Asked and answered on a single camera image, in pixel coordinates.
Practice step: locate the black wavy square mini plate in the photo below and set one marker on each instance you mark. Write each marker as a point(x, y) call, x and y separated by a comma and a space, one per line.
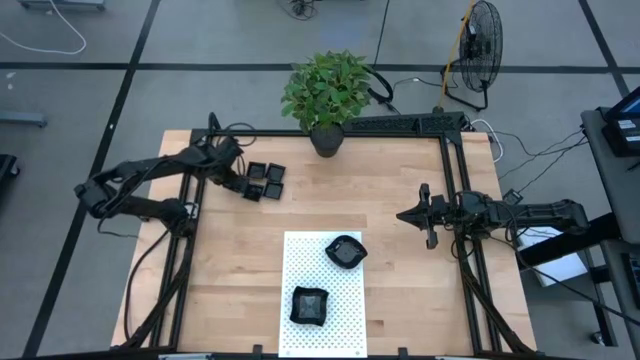
point(310, 306)

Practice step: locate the green potted plant black pot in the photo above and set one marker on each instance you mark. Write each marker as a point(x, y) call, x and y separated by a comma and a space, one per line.
point(325, 90)

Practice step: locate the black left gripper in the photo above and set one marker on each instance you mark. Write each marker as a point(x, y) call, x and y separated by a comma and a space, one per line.
point(225, 160)

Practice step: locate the black floor fan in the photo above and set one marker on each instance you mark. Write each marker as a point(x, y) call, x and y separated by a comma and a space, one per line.
point(480, 50)

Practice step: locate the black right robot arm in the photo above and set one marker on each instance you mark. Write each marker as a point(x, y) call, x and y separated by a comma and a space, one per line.
point(540, 215)

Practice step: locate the grey side desk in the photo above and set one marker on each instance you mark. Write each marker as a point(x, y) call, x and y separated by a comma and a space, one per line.
point(610, 175)

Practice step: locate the black aluminium table frame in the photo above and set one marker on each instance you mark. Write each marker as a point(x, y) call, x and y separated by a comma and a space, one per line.
point(300, 133)

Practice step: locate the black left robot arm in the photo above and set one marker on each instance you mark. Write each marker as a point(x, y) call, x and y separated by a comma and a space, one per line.
point(150, 165)

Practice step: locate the white perforated metal shelf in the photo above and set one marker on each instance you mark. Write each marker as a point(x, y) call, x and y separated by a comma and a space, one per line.
point(350, 320)

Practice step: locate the black perforated box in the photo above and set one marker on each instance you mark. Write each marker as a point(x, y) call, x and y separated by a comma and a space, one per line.
point(400, 124)

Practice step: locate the black rolling chair base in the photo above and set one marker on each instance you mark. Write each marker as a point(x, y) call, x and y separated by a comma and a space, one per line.
point(7, 167)

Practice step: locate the black desk monitor device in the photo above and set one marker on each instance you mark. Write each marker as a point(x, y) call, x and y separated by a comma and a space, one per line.
point(622, 135)

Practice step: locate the black headphones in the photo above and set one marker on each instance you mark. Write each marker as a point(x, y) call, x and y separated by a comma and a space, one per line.
point(389, 87)

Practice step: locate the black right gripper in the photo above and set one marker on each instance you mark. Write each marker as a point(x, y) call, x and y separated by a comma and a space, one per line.
point(437, 215)

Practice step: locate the grey metal furniture foot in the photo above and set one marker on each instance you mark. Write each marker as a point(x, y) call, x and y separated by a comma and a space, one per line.
point(62, 4)
point(22, 119)

